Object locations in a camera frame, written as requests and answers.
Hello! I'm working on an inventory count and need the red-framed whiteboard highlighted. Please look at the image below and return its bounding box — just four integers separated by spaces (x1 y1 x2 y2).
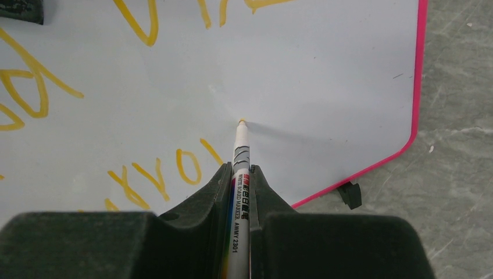
1 1 427 223

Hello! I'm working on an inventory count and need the white marker pen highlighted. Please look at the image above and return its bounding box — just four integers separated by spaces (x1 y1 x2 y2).
220 119 251 278

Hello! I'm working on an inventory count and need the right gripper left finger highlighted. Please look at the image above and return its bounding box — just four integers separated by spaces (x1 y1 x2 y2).
1 163 231 278

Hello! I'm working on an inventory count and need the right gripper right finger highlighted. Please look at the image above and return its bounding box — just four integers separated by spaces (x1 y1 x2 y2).
250 166 435 278

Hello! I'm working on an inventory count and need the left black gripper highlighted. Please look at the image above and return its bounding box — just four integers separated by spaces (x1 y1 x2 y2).
0 0 44 25

